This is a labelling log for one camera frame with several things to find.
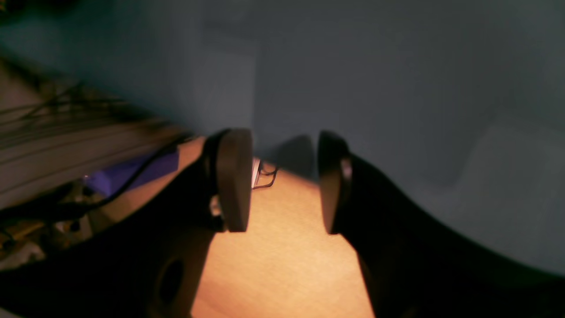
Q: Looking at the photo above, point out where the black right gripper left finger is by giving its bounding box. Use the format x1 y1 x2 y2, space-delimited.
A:
1 129 253 318

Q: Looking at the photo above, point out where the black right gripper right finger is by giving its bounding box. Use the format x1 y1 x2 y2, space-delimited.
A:
317 131 564 318

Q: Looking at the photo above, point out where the teal table cloth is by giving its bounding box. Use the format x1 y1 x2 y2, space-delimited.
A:
1 0 564 274

